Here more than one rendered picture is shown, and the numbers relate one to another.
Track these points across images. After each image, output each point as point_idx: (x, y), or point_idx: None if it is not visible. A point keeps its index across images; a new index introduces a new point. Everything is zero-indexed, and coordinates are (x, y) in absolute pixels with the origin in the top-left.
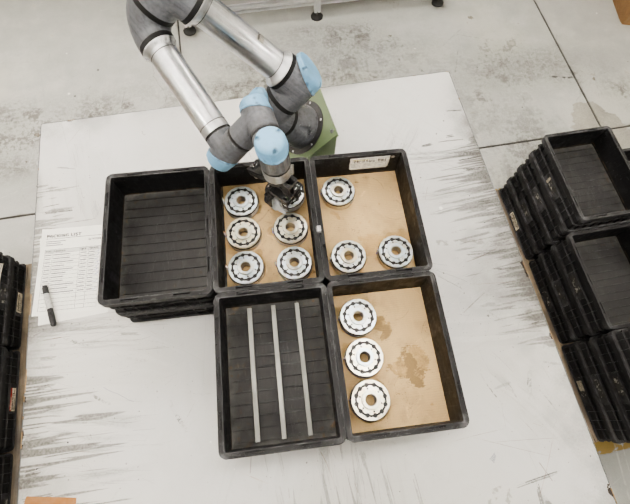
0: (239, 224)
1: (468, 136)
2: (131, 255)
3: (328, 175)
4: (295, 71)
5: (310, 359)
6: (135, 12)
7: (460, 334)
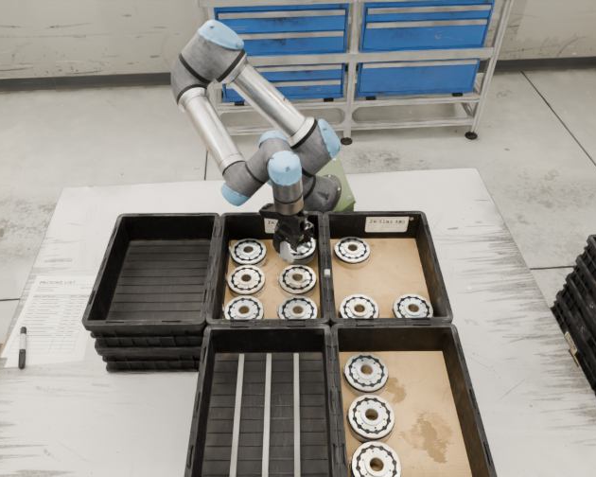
0: (243, 271)
1: (499, 223)
2: (124, 293)
3: (342, 238)
4: (315, 132)
5: (306, 416)
6: (179, 68)
7: (496, 424)
